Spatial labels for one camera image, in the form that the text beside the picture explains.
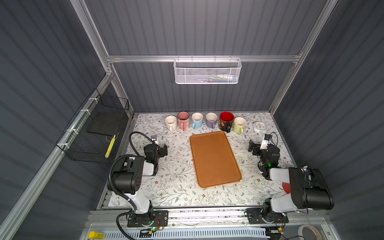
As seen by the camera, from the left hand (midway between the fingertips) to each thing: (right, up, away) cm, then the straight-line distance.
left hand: (156, 144), depth 97 cm
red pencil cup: (+62, -12, -38) cm, 74 cm away
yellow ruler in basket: (-14, +3, -28) cm, 31 cm away
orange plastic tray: (+38, -10, -3) cm, 40 cm away
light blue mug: (+27, +17, +10) cm, 34 cm away
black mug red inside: (+47, +16, +6) cm, 50 cm away
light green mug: (+57, +14, +6) cm, 59 cm away
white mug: (+8, +15, +9) cm, 19 cm away
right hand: (+66, +3, -6) cm, 66 cm away
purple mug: (+37, +18, +13) cm, 43 cm away
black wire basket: (-26, +7, -25) cm, 37 cm away
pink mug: (+17, +17, +8) cm, 26 cm away
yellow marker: (-17, -34, -35) cm, 51 cm away
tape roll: (+75, -37, -27) cm, 88 cm away
